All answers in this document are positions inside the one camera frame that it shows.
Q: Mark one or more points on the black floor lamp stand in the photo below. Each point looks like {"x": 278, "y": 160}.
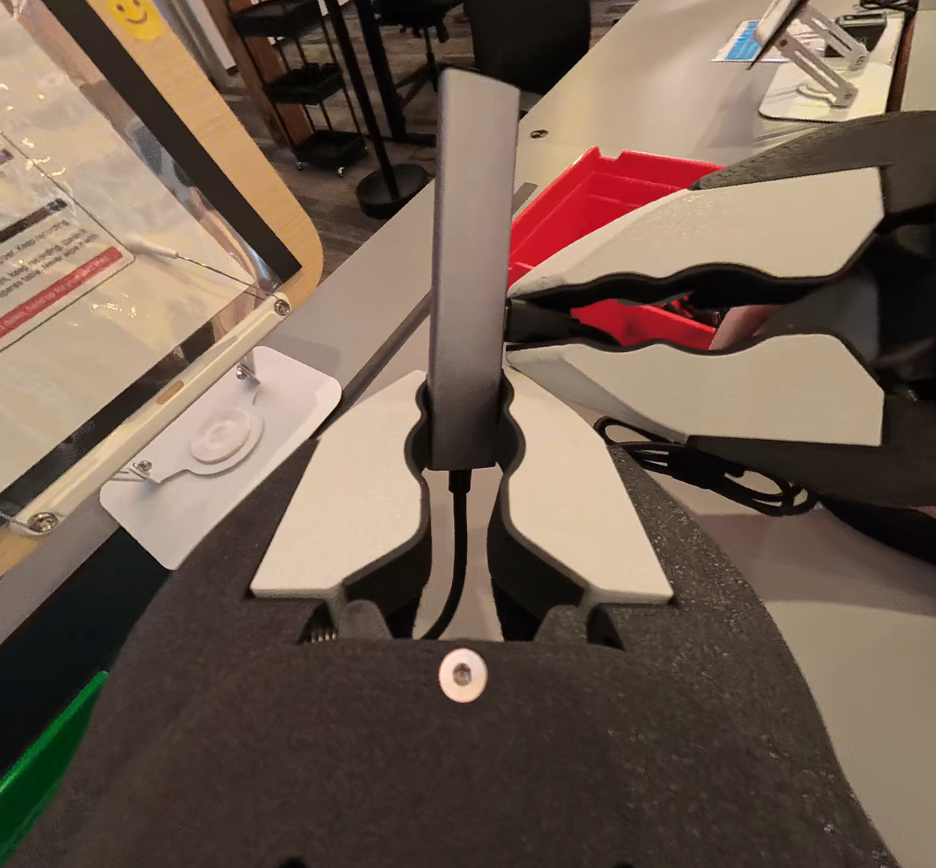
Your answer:
{"x": 391, "y": 192}

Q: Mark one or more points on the black desk pad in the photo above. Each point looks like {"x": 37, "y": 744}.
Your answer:
{"x": 58, "y": 627}

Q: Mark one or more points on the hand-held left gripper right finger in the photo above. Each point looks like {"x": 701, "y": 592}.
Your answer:
{"x": 585, "y": 517}

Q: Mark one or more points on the black rolling cart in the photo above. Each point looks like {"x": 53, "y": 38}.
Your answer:
{"x": 303, "y": 86}

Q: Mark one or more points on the black office chair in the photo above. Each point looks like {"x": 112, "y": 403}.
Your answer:
{"x": 519, "y": 5}

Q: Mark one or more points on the grey usb hub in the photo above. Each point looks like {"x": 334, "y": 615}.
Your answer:
{"x": 472, "y": 225}

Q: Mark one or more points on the wood-edged instruction board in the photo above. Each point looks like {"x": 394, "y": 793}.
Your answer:
{"x": 110, "y": 225}

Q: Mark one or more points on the red plastic bin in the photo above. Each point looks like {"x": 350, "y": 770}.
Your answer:
{"x": 585, "y": 203}

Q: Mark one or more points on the green plastic bin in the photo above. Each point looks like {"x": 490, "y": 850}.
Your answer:
{"x": 44, "y": 773}

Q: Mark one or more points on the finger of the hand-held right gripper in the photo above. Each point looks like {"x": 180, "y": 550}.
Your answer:
{"x": 731, "y": 400}
{"x": 731, "y": 225}

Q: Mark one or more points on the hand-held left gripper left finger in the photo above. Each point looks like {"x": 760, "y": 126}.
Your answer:
{"x": 344, "y": 502}

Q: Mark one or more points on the blue white card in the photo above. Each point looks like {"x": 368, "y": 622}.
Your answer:
{"x": 735, "y": 42}

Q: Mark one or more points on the person's right hand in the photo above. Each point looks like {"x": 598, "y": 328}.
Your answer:
{"x": 738, "y": 323}

